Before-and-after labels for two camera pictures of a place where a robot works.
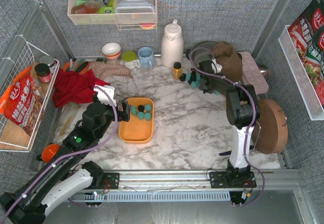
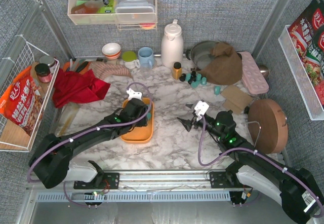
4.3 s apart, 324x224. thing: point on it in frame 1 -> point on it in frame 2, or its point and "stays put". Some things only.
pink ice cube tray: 252,73 stays put
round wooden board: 270,134 stays put
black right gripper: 202,79 -> 193,121
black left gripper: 124,110 -> 141,118
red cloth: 73,87 stays put
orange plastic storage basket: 136,131 stays put
